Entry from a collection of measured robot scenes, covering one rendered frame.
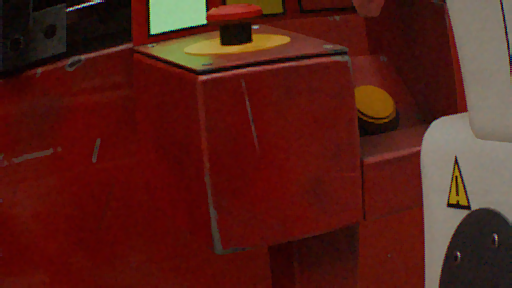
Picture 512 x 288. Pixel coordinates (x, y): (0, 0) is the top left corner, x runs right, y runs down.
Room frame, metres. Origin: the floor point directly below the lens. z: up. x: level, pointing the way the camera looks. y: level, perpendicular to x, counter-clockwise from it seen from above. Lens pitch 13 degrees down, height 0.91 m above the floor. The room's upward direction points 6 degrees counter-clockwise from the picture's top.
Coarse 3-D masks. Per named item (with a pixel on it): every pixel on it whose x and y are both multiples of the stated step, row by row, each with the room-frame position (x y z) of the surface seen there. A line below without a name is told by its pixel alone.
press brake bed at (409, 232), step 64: (64, 0) 1.04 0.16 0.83; (128, 0) 1.05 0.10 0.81; (64, 64) 1.02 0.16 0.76; (128, 64) 1.05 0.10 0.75; (0, 128) 1.00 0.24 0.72; (64, 128) 1.02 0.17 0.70; (128, 128) 1.05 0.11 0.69; (0, 192) 0.99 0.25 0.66; (64, 192) 1.02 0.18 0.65; (128, 192) 1.04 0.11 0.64; (0, 256) 0.99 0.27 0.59; (64, 256) 1.02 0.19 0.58; (128, 256) 1.04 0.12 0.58; (192, 256) 1.06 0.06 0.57; (256, 256) 1.08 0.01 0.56; (384, 256) 1.12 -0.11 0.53
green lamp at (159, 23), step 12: (156, 0) 0.92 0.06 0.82; (168, 0) 0.93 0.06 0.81; (180, 0) 0.93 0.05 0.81; (192, 0) 0.93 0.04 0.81; (204, 0) 0.94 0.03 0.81; (156, 12) 0.92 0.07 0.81; (168, 12) 0.93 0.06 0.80; (180, 12) 0.93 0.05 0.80; (192, 12) 0.93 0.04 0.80; (204, 12) 0.94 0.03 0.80; (156, 24) 0.92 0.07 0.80; (168, 24) 0.93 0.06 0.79; (180, 24) 0.93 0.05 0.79; (192, 24) 0.93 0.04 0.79
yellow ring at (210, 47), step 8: (208, 40) 0.89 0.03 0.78; (216, 40) 0.88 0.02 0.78; (256, 40) 0.86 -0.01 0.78; (264, 40) 0.86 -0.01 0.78; (272, 40) 0.86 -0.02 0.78; (280, 40) 0.85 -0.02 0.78; (288, 40) 0.85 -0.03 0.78; (192, 48) 0.86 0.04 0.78; (200, 48) 0.85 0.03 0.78; (208, 48) 0.85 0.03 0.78; (216, 48) 0.84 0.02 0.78; (224, 48) 0.84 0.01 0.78; (232, 48) 0.84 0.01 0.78; (240, 48) 0.83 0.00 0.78; (248, 48) 0.83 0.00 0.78; (256, 48) 0.83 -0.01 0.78; (264, 48) 0.83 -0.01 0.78
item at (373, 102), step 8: (360, 88) 0.90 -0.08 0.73; (368, 88) 0.90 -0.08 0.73; (376, 88) 0.90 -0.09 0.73; (360, 96) 0.89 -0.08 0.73; (368, 96) 0.89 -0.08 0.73; (376, 96) 0.90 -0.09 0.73; (384, 96) 0.90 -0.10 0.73; (360, 104) 0.89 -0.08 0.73; (368, 104) 0.89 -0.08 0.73; (376, 104) 0.89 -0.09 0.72; (384, 104) 0.89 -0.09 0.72; (392, 104) 0.89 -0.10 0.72; (360, 112) 0.88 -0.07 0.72; (368, 112) 0.88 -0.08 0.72; (376, 112) 0.88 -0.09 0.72; (384, 112) 0.88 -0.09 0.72; (392, 112) 0.89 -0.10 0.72; (360, 120) 0.88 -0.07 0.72; (368, 120) 0.88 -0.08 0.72; (376, 120) 0.88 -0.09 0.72; (384, 120) 0.88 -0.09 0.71; (392, 120) 0.89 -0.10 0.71; (368, 128) 0.88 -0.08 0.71; (376, 128) 0.88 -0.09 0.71; (384, 128) 0.88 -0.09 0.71
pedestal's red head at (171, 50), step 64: (192, 64) 0.80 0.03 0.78; (256, 64) 0.79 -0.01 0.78; (320, 64) 0.80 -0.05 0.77; (384, 64) 0.95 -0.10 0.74; (448, 64) 0.85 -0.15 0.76; (192, 128) 0.79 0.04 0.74; (256, 128) 0.79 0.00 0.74; (320, 128) 0.80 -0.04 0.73; (192, 192) 0.80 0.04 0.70; (256, 192) 0.78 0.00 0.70; (320, 192) 0.80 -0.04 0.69; (384, 192) 0.82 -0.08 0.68
